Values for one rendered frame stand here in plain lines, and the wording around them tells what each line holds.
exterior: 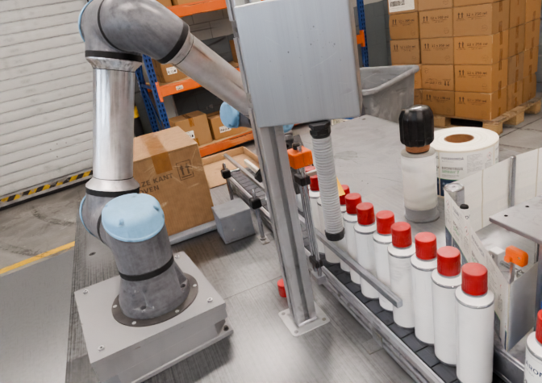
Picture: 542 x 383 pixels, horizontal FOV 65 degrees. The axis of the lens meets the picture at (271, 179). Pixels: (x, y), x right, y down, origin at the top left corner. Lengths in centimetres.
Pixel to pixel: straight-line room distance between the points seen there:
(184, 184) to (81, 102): 379
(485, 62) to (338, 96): 364
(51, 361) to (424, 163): 98
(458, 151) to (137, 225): 83
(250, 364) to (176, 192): 64
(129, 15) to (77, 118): 424
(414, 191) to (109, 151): 74
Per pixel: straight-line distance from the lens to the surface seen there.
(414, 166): 111
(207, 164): 202
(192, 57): 91
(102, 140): 98
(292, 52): 67
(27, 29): 503
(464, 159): 124
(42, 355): 118
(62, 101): 505
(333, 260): 103
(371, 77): 395
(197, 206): 139
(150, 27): 87
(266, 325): 99
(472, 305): 67
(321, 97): 67
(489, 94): 431
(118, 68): 97
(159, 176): 134
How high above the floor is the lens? 147
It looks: 22 degrees down
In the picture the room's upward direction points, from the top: 11 degrees counter-clockwise
